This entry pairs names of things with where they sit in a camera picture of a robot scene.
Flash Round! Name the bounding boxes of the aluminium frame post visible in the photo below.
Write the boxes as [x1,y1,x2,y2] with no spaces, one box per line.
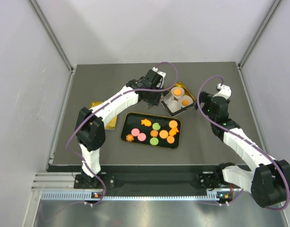
[237,0,282,70]
[27,0,74,73]

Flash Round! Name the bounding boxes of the grey slotted cable duct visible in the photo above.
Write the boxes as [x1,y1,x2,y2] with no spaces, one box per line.
[41,191,232,201]

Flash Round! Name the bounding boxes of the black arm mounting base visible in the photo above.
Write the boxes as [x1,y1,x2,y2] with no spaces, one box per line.
[74,172,227,191]

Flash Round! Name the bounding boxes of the black rectangular cookie tray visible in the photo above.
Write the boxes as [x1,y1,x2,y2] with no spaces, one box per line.
[121,112,181,149]

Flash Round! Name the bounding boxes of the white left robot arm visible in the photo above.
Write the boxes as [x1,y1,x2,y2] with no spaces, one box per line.
[75,68,166,188]

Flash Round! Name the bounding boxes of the left aluminium frame post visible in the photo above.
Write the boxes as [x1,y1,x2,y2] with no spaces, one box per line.
[27,0,74,73]

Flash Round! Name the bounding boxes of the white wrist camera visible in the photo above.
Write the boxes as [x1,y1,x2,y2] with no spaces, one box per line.
[152,67,167,89]
[214,83,231,100]

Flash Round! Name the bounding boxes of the round dotted orange cookie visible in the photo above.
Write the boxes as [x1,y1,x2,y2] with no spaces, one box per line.
[172,87,183,96]

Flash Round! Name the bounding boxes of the right aluminium frame post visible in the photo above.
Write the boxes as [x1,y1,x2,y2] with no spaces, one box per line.
[237,0,282,70]

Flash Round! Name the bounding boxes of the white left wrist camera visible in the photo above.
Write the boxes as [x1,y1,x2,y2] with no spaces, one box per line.
[152,67,167,89]

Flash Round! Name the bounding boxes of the green round cookie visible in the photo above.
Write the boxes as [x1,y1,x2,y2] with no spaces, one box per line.
[150,137,159,146]
[152,122,161,131]

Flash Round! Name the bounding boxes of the pink round cookie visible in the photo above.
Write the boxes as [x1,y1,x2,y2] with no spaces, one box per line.
[131,128,140,137]
[137,133,146,141]

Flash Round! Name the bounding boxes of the orange swirl cookie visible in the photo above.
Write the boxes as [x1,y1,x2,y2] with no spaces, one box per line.
[181,99,189,106]

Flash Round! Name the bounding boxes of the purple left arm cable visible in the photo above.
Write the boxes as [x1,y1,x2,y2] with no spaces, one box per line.
[66,61,179,206]

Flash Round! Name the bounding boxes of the dark square cookie tin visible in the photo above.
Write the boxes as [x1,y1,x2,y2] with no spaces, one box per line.
[160,82,196,117]

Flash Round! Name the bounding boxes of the metal serving tongs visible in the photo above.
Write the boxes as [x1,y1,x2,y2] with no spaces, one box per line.
[148,93,171,109]

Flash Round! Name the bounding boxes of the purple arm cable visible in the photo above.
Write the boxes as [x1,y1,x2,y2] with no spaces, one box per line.
[196,75,290,211]
[66,61,179,206]

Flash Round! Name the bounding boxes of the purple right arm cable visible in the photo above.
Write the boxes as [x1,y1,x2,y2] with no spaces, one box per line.
[196,75,290,211]

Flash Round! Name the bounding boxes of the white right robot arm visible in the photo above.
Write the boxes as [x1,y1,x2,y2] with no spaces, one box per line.
[195,88,290,208]

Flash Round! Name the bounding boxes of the gold tin lid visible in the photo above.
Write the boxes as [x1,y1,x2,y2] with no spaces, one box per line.
[90,101,118,130]

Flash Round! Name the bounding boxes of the orange star flower cookie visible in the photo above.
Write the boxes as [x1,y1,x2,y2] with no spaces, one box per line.
[126,134,134,142]

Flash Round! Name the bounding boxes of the white paper cup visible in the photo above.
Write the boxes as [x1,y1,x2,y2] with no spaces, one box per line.
[167,100,181,113]
[178,95,194,108]
[162,94,174,105]
[171,87,185,99]

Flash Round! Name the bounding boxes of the black round cookie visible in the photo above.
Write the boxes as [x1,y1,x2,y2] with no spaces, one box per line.
[159,120,167,127]

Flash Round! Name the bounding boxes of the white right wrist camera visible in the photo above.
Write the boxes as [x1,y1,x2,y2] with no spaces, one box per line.
[214,83,231,100]

